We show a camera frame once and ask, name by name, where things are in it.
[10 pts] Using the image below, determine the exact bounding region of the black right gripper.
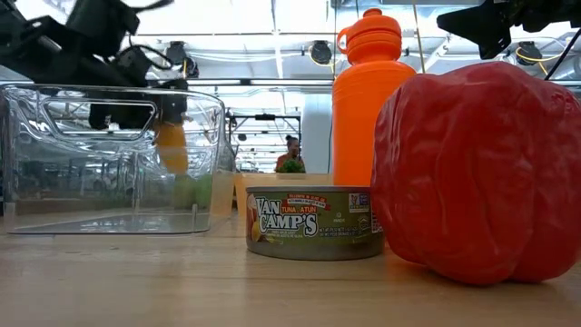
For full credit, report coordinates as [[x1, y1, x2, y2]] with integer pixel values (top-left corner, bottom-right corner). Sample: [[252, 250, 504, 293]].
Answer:
[[436, 0, 581, 61]]

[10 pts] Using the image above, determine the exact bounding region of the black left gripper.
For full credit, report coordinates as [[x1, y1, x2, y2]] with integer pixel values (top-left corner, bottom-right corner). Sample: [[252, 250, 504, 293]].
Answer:
[[65, 0, 190, 132]]

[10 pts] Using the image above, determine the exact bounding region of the yellow banana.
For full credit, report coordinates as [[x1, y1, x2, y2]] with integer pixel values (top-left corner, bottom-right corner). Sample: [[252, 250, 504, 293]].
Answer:
[[153, 120, 190, 176]]

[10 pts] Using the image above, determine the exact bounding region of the green toy pear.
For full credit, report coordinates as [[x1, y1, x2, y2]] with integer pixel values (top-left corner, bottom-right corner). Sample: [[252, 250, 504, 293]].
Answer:
[[172, 174, 196, 211]]

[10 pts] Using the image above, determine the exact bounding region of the green toy apple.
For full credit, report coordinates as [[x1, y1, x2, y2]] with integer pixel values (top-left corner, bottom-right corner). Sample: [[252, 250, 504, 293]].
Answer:
[[192, 173, 215, 210]]

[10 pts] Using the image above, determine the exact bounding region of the red toy bell pepper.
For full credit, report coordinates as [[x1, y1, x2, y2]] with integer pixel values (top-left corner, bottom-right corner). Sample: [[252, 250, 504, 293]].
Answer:
[[370, 61, 581, 287]]

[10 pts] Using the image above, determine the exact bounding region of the orange plastic bottle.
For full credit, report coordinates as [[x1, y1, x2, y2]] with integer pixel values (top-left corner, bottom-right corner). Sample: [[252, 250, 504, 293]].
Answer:
[[331, 6, 418, 188]]

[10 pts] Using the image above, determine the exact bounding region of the green label tuna can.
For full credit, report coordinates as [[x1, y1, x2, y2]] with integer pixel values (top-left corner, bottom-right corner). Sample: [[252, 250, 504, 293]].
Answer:
[[245, 184, 386, 262]]

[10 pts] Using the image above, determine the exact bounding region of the black ceiling-hung device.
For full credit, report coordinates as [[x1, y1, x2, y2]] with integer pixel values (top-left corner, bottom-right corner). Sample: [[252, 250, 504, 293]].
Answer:
[[516, 40, 544, 65], [163, 40, 200, 79], [310, 40, 334, 66]]

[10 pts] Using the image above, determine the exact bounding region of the clear plastic bin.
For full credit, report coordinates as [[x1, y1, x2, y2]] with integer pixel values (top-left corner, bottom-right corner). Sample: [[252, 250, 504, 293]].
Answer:
[[0, 84, 237, 235], [212, 135, 246, 217]]

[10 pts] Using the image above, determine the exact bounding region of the person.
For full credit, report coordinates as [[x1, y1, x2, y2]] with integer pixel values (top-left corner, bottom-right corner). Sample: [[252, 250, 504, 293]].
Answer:
[[273, 134, 307, 173]]

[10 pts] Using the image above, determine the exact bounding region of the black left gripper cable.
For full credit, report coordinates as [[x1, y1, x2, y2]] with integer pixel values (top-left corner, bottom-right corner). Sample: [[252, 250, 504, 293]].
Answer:
[[121, 0, 176, 72]]

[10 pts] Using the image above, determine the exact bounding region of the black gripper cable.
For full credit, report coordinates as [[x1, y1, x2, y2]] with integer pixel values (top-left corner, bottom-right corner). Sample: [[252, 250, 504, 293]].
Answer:
[[543, 26, 581, 82], [121, 0, 176, 72]]

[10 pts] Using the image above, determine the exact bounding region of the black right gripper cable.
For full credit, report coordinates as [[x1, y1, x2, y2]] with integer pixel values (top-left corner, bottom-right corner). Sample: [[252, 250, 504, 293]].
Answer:
[[543, 26, 581, 82]]

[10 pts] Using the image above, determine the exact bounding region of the black metal frame stand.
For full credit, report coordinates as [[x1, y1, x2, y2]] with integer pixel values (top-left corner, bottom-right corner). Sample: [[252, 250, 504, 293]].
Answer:
[[225, 112, 303, 165]]

